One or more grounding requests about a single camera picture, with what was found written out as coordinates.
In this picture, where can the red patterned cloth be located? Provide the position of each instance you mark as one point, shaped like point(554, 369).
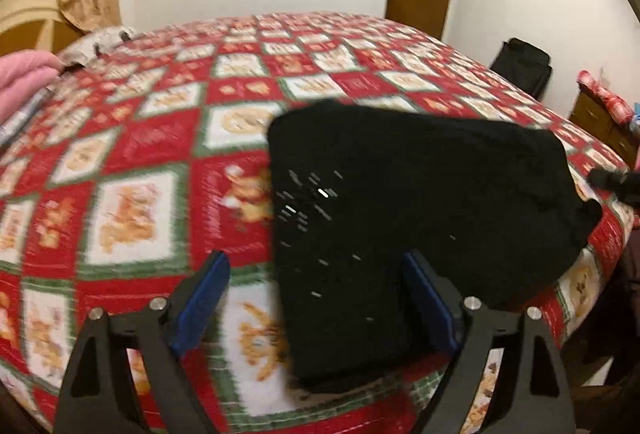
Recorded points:
point(605, 94)

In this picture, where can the wooden nightstand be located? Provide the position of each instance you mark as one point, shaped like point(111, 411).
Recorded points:
point(600, 119)

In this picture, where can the black pants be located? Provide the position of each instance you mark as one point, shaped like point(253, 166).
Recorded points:
point(400, 199)

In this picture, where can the cream wooden headboard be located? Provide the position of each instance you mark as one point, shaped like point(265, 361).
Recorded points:
point(27, 11)

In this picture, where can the white patterned pillow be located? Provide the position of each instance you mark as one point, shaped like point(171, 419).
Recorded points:
point(95, 44)

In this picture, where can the folded pink blanket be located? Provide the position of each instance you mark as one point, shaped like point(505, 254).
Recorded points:
point(22, 74)

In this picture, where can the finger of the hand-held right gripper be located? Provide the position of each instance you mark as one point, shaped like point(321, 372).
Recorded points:
point(617, 184)

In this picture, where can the red printed bear blanket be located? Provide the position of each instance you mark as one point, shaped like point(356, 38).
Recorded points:
point(150, 154)

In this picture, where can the black bag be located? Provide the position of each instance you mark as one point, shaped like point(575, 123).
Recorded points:
point(522, 66)

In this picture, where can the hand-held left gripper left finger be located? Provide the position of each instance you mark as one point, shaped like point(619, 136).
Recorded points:
point(200, 304)

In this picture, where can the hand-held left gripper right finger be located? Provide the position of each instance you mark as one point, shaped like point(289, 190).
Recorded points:
point(431, 309)

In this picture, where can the grey patterned pillow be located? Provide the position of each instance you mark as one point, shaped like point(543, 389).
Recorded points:
point(22, 114)

